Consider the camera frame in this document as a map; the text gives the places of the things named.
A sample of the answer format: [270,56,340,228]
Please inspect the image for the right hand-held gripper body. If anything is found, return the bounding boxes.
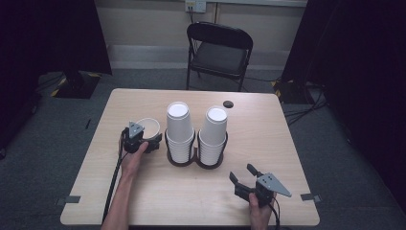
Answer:
[234,172,292,208]

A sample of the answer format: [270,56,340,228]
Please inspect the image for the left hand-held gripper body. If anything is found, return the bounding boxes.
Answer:
[122,120,161,154]

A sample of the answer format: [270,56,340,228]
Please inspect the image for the white paper cup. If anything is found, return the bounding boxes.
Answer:
[139,117,161,142]

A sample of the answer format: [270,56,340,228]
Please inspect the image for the stack of white cups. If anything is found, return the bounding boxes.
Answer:
[165,101,196,165]
[197,105,229,167]

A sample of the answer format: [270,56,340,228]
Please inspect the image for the black wire cup holder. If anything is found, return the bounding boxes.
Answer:
[164,128,230,171]

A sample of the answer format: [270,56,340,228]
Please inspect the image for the person's left hand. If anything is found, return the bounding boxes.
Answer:
[119,141,149,180]

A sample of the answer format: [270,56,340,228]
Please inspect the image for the person's right hand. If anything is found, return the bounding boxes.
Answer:
[248,191,278,230]

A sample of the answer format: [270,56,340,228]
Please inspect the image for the grey tape strip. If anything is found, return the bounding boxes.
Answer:
[300,193,323,203]
[56,195,81,206]

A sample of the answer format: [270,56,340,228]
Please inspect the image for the black stand base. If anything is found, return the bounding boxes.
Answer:
[50,70,102,100]
[271,79,309,105]

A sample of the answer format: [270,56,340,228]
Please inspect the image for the black folding chair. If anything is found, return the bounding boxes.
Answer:
[186,21,254,93]

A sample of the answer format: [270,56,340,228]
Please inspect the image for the black curtain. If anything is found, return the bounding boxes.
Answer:
[281,0,406,205]
[0,0,113,154]

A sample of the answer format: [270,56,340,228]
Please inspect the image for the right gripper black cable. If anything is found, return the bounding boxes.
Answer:
[267,195,282,230]

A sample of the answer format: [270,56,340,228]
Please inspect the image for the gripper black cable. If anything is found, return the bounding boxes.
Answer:
[101,128,128,223]
[267,195,282,230]

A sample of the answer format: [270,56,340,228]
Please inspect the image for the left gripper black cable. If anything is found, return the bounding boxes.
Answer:
[101,128,128,223]

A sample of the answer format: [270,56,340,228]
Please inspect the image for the black floor cables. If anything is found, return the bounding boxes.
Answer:
[282,80,331,127]

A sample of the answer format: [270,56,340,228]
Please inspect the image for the white wall outlet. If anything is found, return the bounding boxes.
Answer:
[185,0,208,13]

